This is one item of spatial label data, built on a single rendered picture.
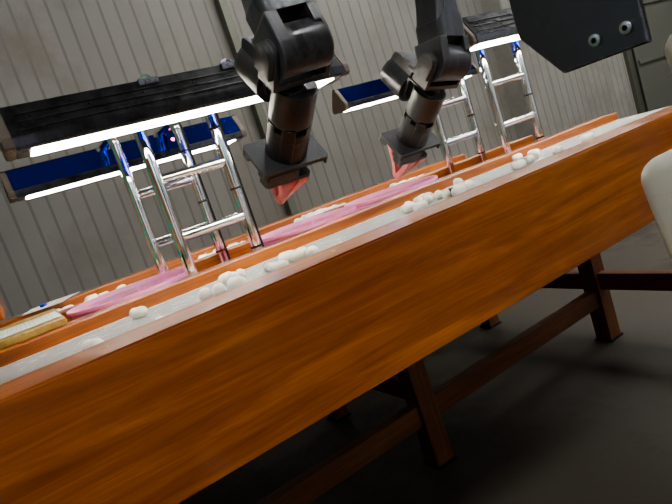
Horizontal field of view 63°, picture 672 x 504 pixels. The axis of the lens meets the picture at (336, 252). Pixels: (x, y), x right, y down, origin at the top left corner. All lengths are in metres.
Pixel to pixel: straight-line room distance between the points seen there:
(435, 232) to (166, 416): 0.44
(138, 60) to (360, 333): 2.24
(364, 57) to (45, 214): 1.87
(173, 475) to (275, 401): 0.14
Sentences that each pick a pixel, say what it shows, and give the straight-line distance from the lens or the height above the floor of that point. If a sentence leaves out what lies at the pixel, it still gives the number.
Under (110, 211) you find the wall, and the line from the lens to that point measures 2.63.
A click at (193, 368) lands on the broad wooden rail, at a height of 0.71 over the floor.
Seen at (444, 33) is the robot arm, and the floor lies 1.02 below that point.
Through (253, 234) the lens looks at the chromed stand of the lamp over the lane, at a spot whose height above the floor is 0.80.
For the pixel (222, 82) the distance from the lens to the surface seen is 1.02.
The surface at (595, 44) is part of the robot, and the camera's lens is 0.47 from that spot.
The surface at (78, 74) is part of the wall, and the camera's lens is 2.75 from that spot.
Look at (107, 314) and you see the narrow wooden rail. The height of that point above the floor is 0.76.
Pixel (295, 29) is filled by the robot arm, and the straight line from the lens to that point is 0.65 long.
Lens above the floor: 0.87
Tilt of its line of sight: 8 degrees down
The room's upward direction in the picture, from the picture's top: 18 degrees counter-clockwise
